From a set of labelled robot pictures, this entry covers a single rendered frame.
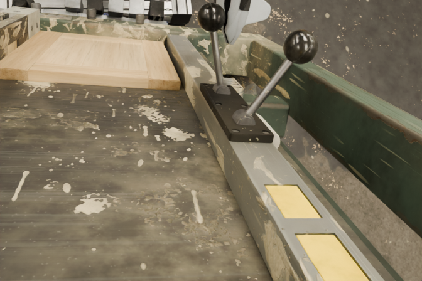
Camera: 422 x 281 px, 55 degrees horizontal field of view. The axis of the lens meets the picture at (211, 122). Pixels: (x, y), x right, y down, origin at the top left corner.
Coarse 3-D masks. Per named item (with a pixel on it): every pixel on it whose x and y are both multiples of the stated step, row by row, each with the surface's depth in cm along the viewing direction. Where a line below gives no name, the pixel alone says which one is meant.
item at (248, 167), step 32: (192, 64) 77; (192, 96) 66; (224, 160) 44; (256, 160) 39; (256, 192) 34; (256, 224) 33; (288, 224) 30; (320, 224) 30; (288, 256) 27; (352, 256) 27
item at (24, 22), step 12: (0, 12) 88; (12, 12) 90; (24, 12) 92; (36, 12) 98; (0, 24) 74; (12, 24) 78; (24, 24) 88; (36, 24) 99; (0, 36) 71; (12, 36) 78; (24, 36) 88; (0, 48) 71; (0, 60) 71
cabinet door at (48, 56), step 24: (24, 48) 82; (48, 48) 85; (72, 48) 89; (96, 48) 92; (120, 48) 95; (144, 48) 98; (0, 72) 67; (24, 72) 67; (48, 72) 68; (72, 72) 69; (96, 72) 71; (120, 72) 73; (144, 72) 76; (168, 72) 78
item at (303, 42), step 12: (288, 36) 44; (300, 36) 43; (312, 36) 43; (288, 48) 44; (300, 48) 43; (312, 48) 43; (288, 60) 45; (300, 60) 44; (276, 72) 45; (276, 84) 45; (264, 96) 46; (252, 108) 46; (240, 120) 45; (252, 120) 46
